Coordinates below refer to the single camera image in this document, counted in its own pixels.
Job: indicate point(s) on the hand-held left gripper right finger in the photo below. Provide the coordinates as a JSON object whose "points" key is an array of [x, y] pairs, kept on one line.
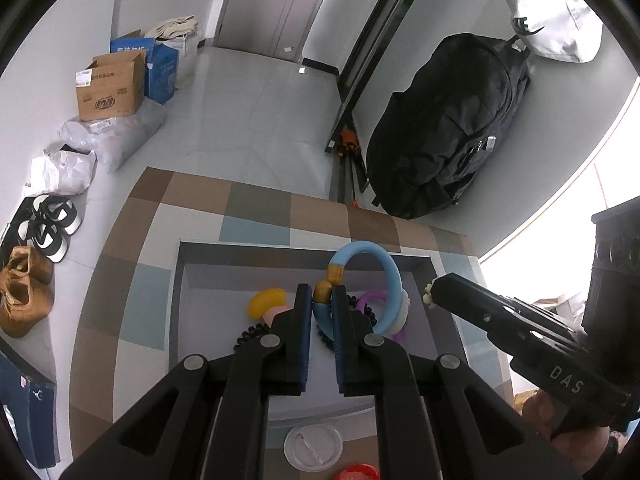
{"points": [[342, 345]]}

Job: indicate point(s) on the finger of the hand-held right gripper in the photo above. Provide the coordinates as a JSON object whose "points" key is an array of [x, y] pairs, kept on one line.
{"points": [[480, 305]]}

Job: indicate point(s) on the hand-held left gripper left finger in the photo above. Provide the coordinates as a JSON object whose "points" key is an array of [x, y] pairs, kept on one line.
{"points": [[301, 345]]}

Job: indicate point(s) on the pink hair accessory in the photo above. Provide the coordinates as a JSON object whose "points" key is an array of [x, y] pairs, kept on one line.
{"points": [[274, 315]]}

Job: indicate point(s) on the small cream flower accessory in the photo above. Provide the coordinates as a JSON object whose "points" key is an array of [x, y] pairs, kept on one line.
{"points": [[428, 295]]}

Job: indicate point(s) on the grey box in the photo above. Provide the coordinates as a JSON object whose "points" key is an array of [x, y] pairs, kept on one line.
{"points": [[215, 320]]}

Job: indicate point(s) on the person's right hand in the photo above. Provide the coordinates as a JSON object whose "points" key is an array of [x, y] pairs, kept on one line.
{"points": [[580, 450]]}

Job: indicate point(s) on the white round lid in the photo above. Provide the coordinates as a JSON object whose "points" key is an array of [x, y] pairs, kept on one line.
{"points": [[312, 447]]}

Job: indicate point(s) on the red accessory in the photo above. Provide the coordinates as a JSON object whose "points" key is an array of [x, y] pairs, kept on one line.
{"points": [[357, 472]]}

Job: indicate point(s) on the black backpack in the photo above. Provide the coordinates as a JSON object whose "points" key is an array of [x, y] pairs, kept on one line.
{"points": [[440, 130]]}

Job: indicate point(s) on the checked table mat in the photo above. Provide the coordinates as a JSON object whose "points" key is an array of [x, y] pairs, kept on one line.
{"points": [[125, 270]]}

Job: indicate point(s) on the orange toy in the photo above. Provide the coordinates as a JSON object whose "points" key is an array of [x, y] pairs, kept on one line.
{"points": [[347, 142]]}

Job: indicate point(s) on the grey plastic parcel bag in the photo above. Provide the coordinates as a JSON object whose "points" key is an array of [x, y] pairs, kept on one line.
{"points": [[125, 132]]}

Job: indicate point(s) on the black white sandals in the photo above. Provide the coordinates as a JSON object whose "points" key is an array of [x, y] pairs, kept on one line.
{"points": [[45, 240]]}

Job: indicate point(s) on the tan boot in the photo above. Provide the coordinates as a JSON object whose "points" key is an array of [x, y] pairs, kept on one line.
{"points": [[32, 265], [22, 307]]}

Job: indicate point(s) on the dark blue shoebox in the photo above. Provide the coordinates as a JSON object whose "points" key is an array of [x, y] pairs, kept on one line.
{"points": [[27, 410]]}

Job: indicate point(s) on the crumpled white plastic bag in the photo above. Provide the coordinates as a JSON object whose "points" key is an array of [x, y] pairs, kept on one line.
{"points": [[62, 172]]}

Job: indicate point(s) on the white hanging bag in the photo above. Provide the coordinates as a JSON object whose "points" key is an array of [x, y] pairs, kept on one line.
{"points": [[555, 15]]}

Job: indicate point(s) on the blue cardboard box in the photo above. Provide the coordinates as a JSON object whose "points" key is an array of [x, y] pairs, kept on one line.
{"points": [[162, 72]]}

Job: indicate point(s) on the black shoe mat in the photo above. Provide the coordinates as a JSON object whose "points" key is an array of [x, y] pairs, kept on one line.
{"points": [[12, 222]]}

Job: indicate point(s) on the brown cardboard box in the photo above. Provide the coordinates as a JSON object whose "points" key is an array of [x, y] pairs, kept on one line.
{"points": [[107, 92]]}

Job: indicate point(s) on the grey door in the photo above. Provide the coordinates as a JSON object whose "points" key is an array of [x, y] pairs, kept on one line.
{"points": [[270, 5]]}

